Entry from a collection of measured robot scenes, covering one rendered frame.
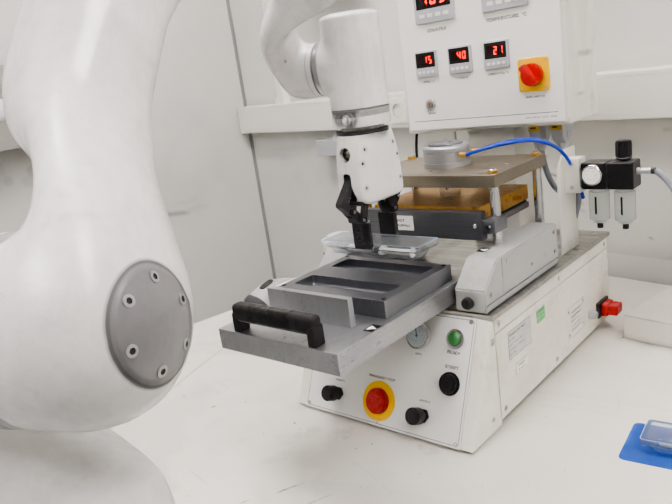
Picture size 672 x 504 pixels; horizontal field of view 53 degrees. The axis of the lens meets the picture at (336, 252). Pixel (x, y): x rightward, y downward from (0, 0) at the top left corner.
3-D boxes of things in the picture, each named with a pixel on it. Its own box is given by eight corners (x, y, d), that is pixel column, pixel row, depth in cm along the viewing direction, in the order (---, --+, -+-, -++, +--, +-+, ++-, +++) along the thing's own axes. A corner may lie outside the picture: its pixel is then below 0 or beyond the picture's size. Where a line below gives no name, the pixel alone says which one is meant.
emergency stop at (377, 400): (369, 410, 107) (372, 385, 107) (389, 416, 104) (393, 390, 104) (363, 411, 106) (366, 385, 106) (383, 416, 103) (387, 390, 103)
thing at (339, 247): (321, 254, 107) (319, 240, 106) (344, 244, 111) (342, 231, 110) (419, 263, 95) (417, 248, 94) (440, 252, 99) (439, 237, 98)
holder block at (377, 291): (349, 269, 113) (346, 254, 113) (452, 280, 100) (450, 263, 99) (279, 302, 101) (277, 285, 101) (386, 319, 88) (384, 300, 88)
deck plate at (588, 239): (450, 227, 151) (450, 223, 150) (609, 235, 128) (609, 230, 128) (312, 295, 118) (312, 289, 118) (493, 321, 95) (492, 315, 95)
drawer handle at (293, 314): (245, 326, 93) (240, 299, 92) (326, 343, 83) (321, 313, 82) (234, 331, 92) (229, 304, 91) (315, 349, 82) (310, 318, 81)
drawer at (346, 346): (353, 286, 116) (347, 242, 114) (466, 301, 102) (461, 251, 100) (222, 353, 95) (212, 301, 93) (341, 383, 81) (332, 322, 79)
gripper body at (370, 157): (360, 126, 92) (370, 207, 94) (403, 115, 99) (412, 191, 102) (319, 129, 97) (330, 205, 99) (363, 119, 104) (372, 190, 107)
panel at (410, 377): (306, 404, 115) (322, 295, 116) (460, 450, 95) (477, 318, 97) (298, 405, 113) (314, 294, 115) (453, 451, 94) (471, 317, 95)
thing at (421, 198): (429, 204, 131) (424, 155, 128) (538, 206, 116) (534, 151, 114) (376, 227, 118) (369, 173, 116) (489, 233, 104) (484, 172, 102)
